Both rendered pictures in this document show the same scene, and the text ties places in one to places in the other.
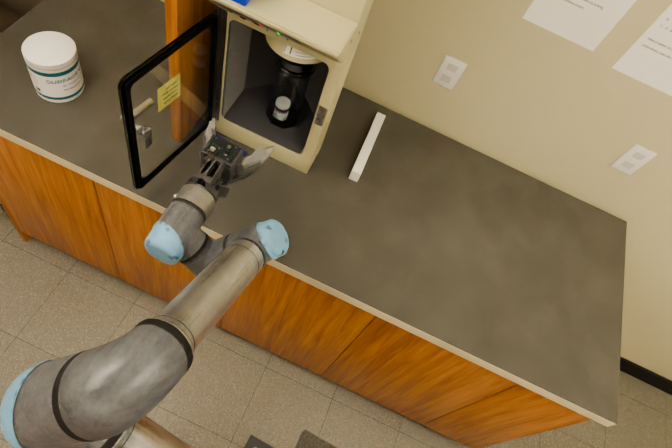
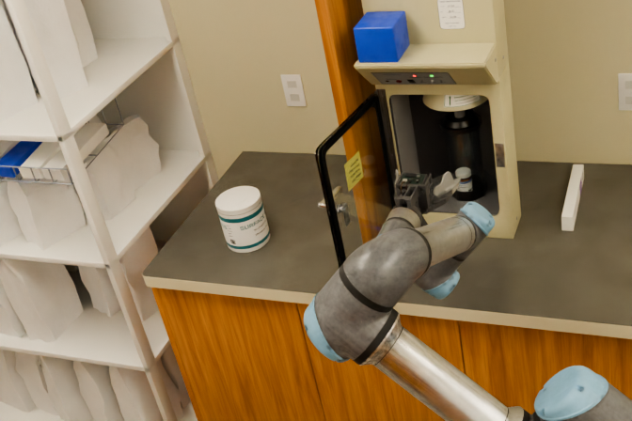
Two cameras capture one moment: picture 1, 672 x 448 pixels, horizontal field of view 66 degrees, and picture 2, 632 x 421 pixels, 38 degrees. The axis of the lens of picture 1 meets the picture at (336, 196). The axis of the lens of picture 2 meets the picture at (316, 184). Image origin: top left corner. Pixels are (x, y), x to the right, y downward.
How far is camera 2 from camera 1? 1.13 m
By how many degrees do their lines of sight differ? 31
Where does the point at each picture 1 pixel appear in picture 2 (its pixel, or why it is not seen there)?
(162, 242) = not seen: hidden behind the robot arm
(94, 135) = (292, 265)
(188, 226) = not seen: hidden behind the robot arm
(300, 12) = (444, 52)
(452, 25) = (608, 41)
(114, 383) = (379, 249)
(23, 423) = (323, 312)
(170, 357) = (413, 238)
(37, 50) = (229, 201)
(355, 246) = (591, 282)
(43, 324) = not seen: outside the picture
